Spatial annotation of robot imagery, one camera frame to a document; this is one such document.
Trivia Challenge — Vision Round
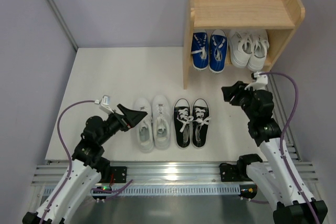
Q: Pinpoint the black canvas sneaker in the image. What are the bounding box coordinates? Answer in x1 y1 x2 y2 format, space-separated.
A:
192 98 211 148
173 98 193 148

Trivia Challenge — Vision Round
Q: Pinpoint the white low sneaker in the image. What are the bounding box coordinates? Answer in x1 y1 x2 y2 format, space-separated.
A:
247 29 269 71
229 30 252 68

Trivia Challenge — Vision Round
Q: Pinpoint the blue canvas sneaker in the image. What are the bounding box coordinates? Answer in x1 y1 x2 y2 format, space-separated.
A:
209 29 228 74
191 30 209 71

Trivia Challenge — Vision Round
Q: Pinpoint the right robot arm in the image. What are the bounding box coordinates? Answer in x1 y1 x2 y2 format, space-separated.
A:
221 81 328 223

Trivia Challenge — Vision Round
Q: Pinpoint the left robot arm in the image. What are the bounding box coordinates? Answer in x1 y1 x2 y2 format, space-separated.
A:
22 104 147 223

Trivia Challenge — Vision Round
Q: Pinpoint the wooden two-tier shoe shelf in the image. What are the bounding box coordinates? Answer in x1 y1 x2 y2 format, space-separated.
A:
183 0 306 89

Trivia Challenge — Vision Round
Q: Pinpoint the white leather sneaker left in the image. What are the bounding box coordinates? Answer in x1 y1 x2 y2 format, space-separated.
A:
134 98 154 153

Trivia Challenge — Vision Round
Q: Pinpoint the white leather sneaker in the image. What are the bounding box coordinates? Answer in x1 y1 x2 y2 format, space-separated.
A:
134 98 154 153
152 95 172 150

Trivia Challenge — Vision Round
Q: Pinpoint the white leather sneaker right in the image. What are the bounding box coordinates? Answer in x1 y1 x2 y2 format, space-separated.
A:
152 95 172 150

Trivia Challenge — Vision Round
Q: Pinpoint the left corner aluminium profile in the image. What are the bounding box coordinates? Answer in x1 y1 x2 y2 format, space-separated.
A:
45 0 79 52

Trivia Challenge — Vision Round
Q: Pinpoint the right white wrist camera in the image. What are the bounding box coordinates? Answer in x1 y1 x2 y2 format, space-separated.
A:
245 71 268 91

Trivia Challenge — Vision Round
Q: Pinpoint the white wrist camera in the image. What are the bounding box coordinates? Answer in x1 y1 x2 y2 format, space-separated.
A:
94 95 113 115
245 71 268 91

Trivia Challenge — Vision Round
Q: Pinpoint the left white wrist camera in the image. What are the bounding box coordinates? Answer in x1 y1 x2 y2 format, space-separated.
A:
94 95 113 115

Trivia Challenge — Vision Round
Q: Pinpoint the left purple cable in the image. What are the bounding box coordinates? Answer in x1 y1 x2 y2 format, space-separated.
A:
38 99 100 224

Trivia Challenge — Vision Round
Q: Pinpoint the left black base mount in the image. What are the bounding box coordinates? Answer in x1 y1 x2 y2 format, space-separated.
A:
100 166 127 184

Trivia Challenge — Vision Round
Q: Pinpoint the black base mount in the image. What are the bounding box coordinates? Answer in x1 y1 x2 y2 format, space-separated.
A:
219 163 241 182
100 166 127 184

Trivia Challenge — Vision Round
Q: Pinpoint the aluminium front rail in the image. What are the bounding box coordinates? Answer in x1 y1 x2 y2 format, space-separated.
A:
33 161 316 187

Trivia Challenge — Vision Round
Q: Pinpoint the perforated cable tray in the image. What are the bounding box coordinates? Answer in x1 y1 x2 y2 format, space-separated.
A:
43 185 242 196

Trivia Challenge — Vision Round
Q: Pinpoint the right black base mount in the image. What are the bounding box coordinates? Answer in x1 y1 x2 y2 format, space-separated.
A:
219 163 241 182

